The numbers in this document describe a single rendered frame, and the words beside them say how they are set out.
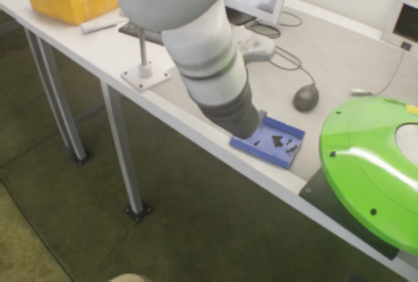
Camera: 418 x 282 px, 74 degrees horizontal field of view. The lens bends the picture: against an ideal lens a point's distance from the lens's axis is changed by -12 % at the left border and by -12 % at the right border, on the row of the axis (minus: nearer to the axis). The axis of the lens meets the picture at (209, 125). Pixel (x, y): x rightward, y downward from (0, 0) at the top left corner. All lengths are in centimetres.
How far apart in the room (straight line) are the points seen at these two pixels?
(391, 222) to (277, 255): 116
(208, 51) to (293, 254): 135
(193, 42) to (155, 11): 7
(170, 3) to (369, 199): 32
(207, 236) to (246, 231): 19
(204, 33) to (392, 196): 30
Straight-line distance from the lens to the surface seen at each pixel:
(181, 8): 23
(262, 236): 157
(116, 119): 112
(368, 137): 47
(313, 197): 58
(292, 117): 73
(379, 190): 43
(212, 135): 65
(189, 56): 29
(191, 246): 151
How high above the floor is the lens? 137
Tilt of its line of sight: 43 degrees down
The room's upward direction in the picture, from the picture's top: 3 degrees clockwise
